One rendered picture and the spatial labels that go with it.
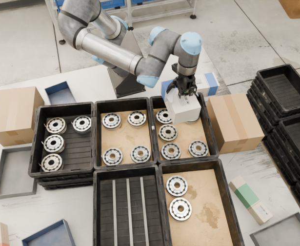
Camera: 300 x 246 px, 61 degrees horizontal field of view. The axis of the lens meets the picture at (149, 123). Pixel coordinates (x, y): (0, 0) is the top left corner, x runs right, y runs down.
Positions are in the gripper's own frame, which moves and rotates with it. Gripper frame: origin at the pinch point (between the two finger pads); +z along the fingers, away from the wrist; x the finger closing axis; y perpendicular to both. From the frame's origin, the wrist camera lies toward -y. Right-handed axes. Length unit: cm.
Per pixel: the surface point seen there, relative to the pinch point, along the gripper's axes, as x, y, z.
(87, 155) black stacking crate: -49, 3, 28
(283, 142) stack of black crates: 85, 10, 73
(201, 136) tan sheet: 11.9, 9.5, 27.9
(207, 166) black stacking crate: 7.0, 27.6, 24.3
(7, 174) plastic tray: -95, -5, 40
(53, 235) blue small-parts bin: -73, 34, 40
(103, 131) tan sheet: -38.1, -9.3, 27.9
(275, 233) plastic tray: 30, 64, 40
